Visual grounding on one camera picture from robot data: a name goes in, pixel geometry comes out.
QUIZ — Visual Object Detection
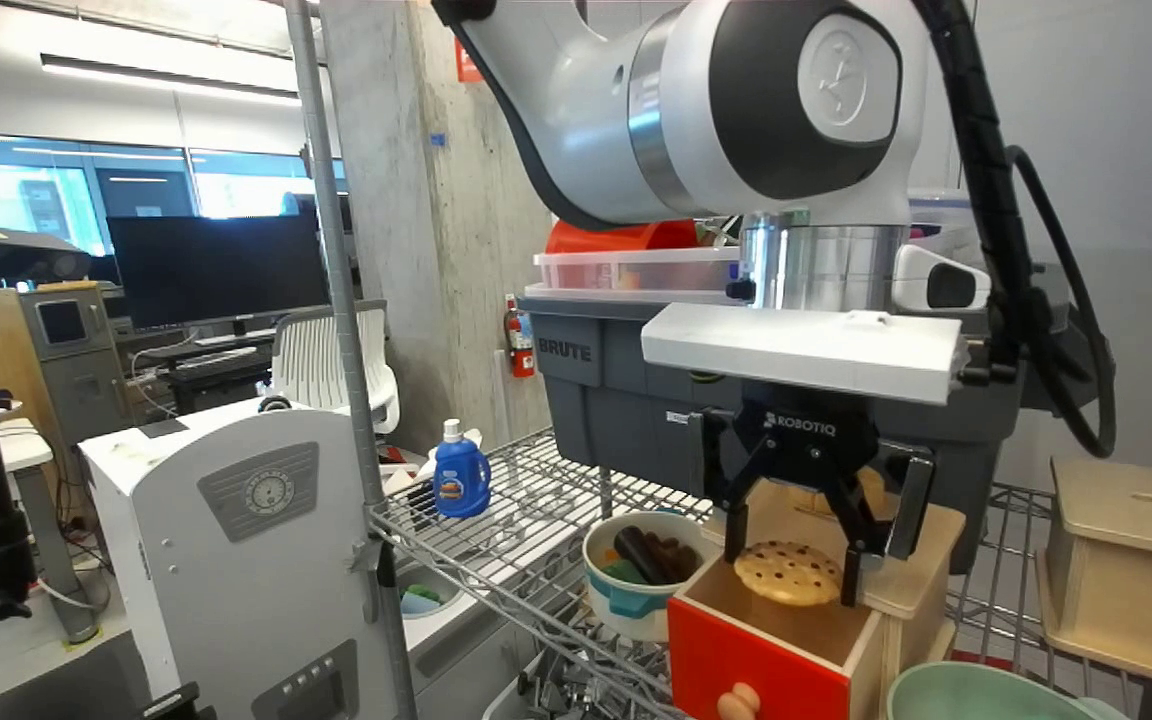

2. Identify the pale green bowl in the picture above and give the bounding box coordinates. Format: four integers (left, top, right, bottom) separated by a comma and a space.
884, 657, 1127, 720

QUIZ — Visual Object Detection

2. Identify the black computer monitor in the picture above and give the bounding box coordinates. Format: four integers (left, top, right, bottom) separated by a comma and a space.
110, 214, 342, 337

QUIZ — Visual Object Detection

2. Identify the chocolate chip toy cookie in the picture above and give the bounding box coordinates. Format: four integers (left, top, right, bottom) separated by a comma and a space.
727, 535, 849, 614

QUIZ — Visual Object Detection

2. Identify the grey Brute storage tote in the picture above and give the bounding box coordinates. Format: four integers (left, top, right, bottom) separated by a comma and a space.
519, 286, 1121, 576

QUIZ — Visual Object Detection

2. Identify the orange red plastic item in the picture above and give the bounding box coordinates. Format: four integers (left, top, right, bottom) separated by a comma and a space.
542, 218, 703, 256

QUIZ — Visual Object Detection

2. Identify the light wooden box slotted lid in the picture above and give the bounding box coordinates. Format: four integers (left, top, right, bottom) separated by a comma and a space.
1036, 455, 1152, 702

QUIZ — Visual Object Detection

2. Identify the black robot cable hose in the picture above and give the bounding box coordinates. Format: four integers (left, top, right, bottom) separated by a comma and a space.
913, 0, 1126, 466

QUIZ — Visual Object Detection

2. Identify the red fire extinguisher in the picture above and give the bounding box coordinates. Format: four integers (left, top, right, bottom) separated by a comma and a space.
500, 292, 542, 385

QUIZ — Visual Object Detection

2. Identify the red fronted wooden drawer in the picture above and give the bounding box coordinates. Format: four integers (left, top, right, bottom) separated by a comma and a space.
665, 549, 887, 720

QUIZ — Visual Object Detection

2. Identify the bright wall display screen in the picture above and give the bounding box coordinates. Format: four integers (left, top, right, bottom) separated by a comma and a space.
0, 129, 120, 259

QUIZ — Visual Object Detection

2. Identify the black toy bottle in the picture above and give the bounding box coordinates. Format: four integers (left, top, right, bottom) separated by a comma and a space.
611, 521, 680, 587

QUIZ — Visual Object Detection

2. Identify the green toy food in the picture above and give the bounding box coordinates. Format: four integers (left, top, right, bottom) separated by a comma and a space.
598, 551, 646, 587

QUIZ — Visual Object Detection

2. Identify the white bowl with teal handle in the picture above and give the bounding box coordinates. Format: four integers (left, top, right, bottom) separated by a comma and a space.
579, 511, 727, 645

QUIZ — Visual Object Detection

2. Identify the white wrist mounting plate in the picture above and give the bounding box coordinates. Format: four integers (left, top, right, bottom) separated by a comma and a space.
635, 299, 967, 408

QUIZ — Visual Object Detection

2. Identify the blue detergent bottle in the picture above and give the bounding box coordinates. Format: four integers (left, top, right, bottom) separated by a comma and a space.
429, 418, 496, 524

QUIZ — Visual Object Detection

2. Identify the beige lab machine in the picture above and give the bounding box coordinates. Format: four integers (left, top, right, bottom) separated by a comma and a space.
0, 277, 139, 453

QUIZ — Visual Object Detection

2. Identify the white office chair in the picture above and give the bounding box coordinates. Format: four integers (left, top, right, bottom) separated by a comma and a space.
255, 299, 403, 436

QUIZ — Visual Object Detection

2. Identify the white machine cabinet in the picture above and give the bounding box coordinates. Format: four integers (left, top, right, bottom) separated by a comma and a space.
75, 397, 403, 720

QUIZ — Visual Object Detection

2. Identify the brown toy food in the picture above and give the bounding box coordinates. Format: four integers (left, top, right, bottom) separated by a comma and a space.
641, 527, 703, 585

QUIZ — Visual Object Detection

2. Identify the light wooden drawer cabinet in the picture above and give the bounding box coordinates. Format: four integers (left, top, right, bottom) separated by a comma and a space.
700, 473, 973, 720

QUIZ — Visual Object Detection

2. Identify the clear plastic container blue latch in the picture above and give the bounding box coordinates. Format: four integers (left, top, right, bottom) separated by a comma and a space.
527, 245, 753, 299

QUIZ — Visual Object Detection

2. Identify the metal wire shelf rack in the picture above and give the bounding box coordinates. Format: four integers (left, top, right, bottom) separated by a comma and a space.
285, 0, 1152, 720

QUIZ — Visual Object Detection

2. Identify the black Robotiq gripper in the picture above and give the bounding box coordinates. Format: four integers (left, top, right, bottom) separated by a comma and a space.
695, 397, 940, 614

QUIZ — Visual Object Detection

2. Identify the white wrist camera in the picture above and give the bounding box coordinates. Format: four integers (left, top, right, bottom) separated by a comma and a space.
887, 242, 996, 322

